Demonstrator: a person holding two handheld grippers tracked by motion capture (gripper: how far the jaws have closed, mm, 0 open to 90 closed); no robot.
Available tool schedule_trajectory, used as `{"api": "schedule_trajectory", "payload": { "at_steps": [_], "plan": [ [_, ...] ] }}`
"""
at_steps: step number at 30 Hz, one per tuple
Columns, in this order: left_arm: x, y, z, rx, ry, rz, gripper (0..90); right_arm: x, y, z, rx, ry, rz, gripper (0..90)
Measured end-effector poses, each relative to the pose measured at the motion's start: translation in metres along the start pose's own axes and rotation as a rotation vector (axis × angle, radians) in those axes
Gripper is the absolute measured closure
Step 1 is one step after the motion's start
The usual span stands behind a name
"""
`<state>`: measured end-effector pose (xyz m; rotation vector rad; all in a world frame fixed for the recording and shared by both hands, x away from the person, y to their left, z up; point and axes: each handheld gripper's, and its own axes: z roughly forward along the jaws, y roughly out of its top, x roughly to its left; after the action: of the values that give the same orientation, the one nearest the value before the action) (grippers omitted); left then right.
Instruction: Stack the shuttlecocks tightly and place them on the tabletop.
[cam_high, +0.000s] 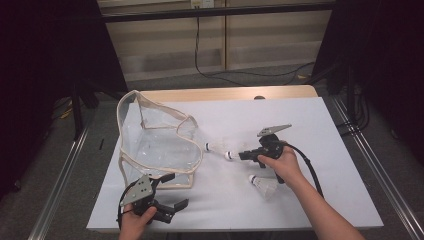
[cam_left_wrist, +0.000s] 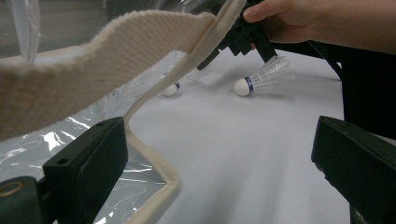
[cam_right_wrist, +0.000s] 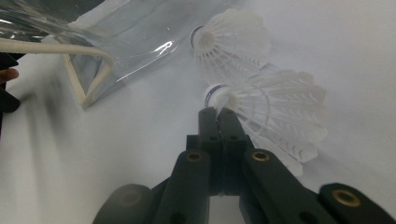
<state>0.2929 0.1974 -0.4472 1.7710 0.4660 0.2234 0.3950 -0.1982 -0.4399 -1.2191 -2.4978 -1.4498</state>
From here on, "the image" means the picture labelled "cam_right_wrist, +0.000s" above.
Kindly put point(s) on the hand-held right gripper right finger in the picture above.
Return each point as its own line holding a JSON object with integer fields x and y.
{"x": 233, "y": 140}

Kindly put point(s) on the white shuttlecock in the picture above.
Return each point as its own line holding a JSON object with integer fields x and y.
{"x": 230, "y": 43}
{"x": 280, "y": 115}

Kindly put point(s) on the clear bag with cream trim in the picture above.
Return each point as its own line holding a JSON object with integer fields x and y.
{"x": 134, "y": 40}

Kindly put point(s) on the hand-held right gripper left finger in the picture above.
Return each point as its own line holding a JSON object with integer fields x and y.
{"x": 210, "y": 137}

